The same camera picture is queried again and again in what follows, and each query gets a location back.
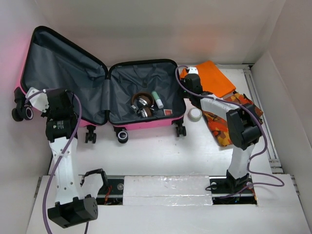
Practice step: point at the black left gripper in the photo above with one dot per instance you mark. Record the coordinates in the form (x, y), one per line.
(48, 112)

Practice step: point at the white tape roll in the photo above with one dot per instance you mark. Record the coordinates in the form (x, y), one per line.
(195, 114)

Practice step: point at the pink suitcase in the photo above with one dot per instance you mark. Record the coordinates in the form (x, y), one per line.
(53, 61)

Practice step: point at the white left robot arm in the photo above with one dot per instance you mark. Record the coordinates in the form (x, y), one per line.
(68, 199)

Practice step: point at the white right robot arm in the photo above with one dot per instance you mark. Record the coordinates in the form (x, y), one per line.
(244, 128)

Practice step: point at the green white tube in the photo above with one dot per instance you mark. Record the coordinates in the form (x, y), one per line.
(157, 100)

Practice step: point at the red card deck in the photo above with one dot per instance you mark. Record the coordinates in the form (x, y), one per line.
(168, 112)

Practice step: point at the orange camouflage cloth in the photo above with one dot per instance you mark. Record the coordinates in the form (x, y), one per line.
(219, 127)

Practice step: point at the brown headphones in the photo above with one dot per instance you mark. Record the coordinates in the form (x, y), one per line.
(142, 104)

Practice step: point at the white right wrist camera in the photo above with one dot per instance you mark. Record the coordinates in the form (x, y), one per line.
(192, 70)

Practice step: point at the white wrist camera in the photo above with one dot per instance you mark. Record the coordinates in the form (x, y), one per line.
(37, 99)
(192, 70)

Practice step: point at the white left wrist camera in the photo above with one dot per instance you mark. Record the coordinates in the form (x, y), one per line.
(37, 99)

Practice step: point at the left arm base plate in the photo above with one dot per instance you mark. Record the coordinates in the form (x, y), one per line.
(113, 194)

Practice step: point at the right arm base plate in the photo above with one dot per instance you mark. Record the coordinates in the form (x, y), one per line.
(223, 194)

